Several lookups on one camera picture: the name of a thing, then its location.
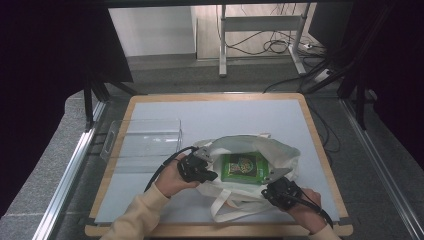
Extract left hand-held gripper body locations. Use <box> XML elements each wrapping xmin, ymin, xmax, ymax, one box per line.
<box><xmin>176</xmin><ymin>146</ymin><xmax>219</xmax><ymax>184</ymax></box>

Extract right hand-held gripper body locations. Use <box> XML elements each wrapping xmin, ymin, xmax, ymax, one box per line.
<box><xmin>261</xmin><ymin>167</ymin><xmax>304</xmax><ymax>212</ymax></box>

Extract green snack packet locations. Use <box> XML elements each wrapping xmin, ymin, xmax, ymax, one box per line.
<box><xmin>220</xmin><ymin>151</ymin><xmax>271</xmax><ymax>186</ymax></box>

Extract white printed tote bag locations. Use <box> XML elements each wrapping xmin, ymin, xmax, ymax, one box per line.
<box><xmin>191</xmin><ymin>132</ymin><xmax>302</xmax><ymax>224</ymax></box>

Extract clear plastic container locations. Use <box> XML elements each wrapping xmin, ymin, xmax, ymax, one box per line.
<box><xmin>99</xmin><ymin>118</ymin><xmax>184</xmax><ymax>175</ymax></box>

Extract person's left hand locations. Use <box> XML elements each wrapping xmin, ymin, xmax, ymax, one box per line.
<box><xmin>154</xmin><ymin>155</ymin><xmax>202</xmax><ymax>199</ymax></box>

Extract person's right hand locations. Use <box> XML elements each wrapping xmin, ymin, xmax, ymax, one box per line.
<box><xmin>287</xmin><ymin>187</ymin><xmax>323</xmax><ymax>235</ymax></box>

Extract black metal stand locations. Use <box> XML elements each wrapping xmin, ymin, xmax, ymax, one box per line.
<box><xmin>82</xmin><ymin>64</ymin><xmax>138</xmax><ymax>132</ymax></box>
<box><xmin>301</xmin><ymin>3</ymin><xmax>381</xmax><ymax>131</ymax></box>

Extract white power strip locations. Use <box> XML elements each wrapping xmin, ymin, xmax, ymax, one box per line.
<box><xmin>313</xmin><ymin>67</ymin><xmax>334</xmax><ymax>83</ymax></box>

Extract white cabinet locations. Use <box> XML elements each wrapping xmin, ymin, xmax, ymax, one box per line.
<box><xmin>108</xmin><ymin>5</ymin><xmax>198</xmax><ymax>58</ymax></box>

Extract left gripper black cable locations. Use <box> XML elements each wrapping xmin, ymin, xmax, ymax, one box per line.
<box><xmin>143</xmin><ymin>145</ymin><xmax>198</xmax><ymax>193</ymax></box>

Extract aluminium rail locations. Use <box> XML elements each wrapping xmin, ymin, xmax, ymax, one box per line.
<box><xmin>339</xmin><ymin>98</ymin><xmax>424</xmax><ymax>240</ymax></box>
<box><xmin>32</xmin><ymin>99</ymin><xmax>108</xmax><ymax>240</ymax></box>

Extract black floor cables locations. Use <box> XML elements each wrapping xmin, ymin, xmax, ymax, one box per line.
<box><xmin>219</xmin><ymin>3</ymin><xmax>329</xmax><ymax>94</ymax></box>

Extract white metal desk frame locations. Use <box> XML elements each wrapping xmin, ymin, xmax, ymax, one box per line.
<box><xmin>217</xmin><ymin>3</ymin><xmax>312</xmax><ymax>78</ymax></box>

